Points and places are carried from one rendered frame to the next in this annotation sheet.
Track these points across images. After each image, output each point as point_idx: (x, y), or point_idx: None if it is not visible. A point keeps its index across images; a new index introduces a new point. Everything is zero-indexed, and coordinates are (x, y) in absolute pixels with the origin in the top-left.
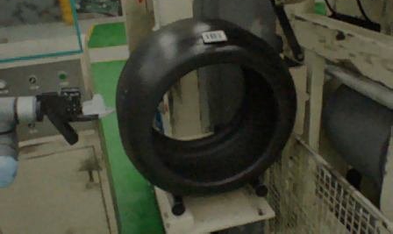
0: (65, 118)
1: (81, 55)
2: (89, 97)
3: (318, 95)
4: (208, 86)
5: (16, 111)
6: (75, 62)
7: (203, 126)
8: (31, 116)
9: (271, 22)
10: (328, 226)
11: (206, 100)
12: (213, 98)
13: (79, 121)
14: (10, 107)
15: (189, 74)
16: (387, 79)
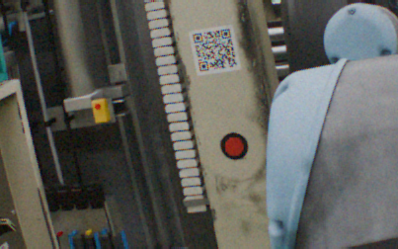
0: None
1: (17, 82)
2: (44, 206)
3: None
4: (157, 138)
5: (397, 25)
6: None
7: (167, 246)
8: None
9: None
10: None
11: (156, 178)
12: (171, 166)
13: None
14: (389, 15)
15: (266, 42)
16: None
